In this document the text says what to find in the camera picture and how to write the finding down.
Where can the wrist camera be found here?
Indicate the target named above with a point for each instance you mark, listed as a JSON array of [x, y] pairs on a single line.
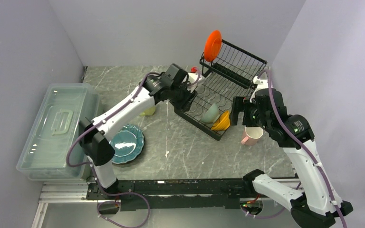
[[260, 83], [195, 77]]

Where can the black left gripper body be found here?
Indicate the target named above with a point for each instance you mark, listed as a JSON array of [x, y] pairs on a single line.
[[181, 97]]

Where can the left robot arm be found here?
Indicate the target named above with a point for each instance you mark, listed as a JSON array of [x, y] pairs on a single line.
[[174, 85]]

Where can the teal scalloped plate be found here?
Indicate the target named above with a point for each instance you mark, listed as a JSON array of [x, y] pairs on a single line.
[[128, 144]]

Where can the yellow ribbed bowl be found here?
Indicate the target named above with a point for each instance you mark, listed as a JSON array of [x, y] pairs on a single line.
[[222, 123]]

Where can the pale yellow mug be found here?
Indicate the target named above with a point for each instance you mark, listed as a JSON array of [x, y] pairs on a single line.
[[148, 112]]

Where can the light green ceramic bowl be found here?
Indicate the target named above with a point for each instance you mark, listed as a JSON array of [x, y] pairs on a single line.
[[211, 115]]

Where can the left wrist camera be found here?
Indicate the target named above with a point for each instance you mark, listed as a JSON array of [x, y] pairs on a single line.
[[195, 77]]

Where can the pink mug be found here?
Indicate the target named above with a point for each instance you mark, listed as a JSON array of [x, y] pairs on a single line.
[[251, 135]]

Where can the orange plate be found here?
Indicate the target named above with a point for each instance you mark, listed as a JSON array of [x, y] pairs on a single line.
[[213, 46]]

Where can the clear plastic storage box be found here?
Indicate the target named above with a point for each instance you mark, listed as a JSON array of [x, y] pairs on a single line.
[[55, 129]]

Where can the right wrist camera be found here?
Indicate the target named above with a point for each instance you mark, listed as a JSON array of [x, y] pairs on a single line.
[[260, 83]]

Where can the black wire dish rack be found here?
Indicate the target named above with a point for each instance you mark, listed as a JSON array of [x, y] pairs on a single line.
[[229, 75]]

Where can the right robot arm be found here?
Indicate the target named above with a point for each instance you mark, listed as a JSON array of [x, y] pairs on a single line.
[[317, 205]]

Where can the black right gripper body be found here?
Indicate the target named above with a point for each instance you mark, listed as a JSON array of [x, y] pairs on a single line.
[[257, 119]]

